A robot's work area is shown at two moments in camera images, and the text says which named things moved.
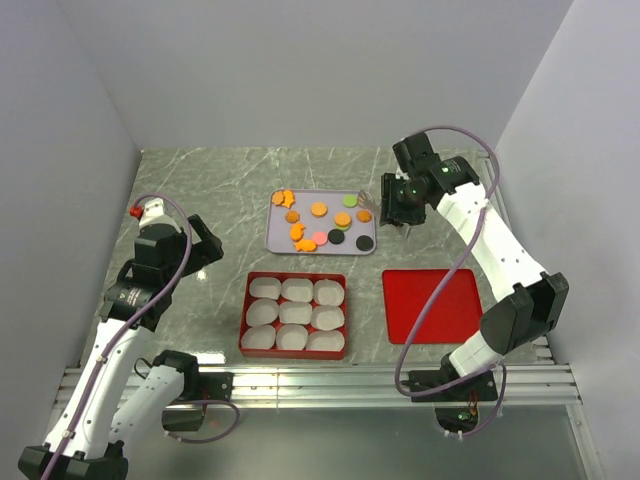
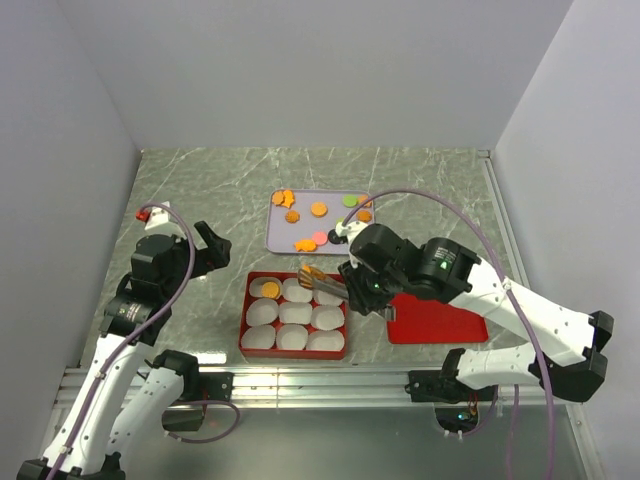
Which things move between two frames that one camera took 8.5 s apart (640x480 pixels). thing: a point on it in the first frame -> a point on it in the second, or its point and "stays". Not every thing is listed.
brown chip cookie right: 363,216 stays
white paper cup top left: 265,287 stays
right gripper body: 399,201 -> 370,289
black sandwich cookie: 336,236 stays
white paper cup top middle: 297,289 stays
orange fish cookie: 304,245 stays
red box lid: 453,317 stays
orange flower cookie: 278,198 stays
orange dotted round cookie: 342,219 -> 270,290
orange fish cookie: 297,232 -> 315,272
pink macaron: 320,238 stays
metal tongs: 365,199 -> 307,280
